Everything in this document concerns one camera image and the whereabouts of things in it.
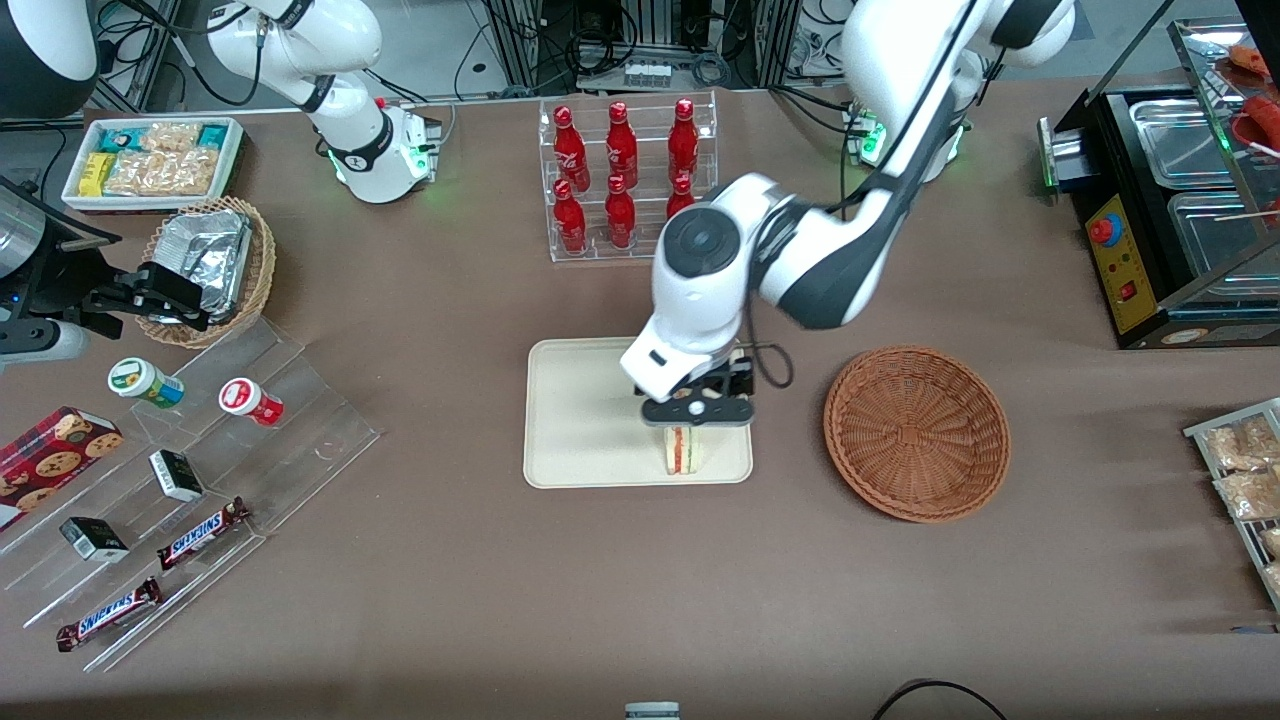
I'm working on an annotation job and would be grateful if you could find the green label white cup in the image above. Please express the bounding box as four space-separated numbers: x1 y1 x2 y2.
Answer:
108 357 186 410

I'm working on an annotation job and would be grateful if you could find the clear acrylic bottle rack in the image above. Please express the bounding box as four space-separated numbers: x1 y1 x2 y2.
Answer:
538 90 719 264

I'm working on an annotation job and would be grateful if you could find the grey metal wire tray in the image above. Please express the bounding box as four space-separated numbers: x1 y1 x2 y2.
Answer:
1183 397 1280 613

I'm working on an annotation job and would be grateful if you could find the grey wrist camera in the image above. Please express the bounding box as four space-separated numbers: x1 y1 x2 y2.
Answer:
638 395 758 430
0 318 89 366

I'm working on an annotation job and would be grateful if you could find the steel food pan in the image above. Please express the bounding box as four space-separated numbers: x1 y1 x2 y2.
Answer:
1128 98 1239 188
1167 190 1280 293

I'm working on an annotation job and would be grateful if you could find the black cable at table edge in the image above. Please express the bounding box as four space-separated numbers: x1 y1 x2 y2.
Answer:
873 679 1008 720

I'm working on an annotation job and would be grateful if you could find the silver foil package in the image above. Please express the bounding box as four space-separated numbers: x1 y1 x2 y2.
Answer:
152 210 253 323

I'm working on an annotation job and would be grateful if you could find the triangle sandwich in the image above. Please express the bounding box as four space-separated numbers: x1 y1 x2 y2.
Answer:
658 425 707 477

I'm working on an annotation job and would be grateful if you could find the aluminium frame post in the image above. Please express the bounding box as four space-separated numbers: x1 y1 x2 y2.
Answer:
487 0 536 93
757 0 801 89

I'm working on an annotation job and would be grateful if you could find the small black box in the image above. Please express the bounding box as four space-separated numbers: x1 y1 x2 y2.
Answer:
148 449 205 503
59 516 131 563

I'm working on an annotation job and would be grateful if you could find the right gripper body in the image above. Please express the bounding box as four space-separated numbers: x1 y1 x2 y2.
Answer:
0 183 83 336

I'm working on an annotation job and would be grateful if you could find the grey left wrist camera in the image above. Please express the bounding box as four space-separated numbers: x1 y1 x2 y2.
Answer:
638 395 758 430

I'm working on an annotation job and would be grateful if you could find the white rectangular snack bin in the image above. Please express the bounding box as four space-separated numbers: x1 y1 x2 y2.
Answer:
62 117 246 214

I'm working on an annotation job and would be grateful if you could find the clear acrylic step stand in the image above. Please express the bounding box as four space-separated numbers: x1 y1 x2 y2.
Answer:
0 318 384 673

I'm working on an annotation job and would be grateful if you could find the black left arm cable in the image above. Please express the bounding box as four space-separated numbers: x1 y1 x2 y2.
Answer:
745 0 1001 393

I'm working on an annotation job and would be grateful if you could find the black food warmer appliance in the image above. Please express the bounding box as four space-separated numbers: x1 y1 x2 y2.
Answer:
1037 15 1280 351

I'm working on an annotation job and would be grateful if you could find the cream plastic tray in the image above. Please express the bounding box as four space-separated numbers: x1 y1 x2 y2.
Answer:
523 334 754 490

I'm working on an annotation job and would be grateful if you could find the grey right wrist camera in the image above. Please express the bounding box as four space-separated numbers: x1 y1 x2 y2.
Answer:
0 318 89 366

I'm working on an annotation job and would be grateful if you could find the snickers chocolate bar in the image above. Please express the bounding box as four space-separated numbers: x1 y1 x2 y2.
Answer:
56 577 163 653
157 497 251 571

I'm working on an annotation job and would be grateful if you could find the red label white cup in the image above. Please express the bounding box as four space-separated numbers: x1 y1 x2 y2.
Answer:
219 377 285 428

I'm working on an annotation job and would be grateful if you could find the brown wicker basket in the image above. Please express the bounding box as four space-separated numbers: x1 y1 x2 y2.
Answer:
823 345 1012 524

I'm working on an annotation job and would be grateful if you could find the light tan wicker basket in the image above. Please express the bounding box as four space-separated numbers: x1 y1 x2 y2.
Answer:
135 196 277 349

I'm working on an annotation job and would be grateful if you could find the grey base connector box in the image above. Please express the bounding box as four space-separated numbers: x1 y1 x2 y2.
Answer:
398 108 444 183
842 105 886 166

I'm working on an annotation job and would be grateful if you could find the red cookie box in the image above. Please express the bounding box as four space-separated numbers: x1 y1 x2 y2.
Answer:
0 405 125 533

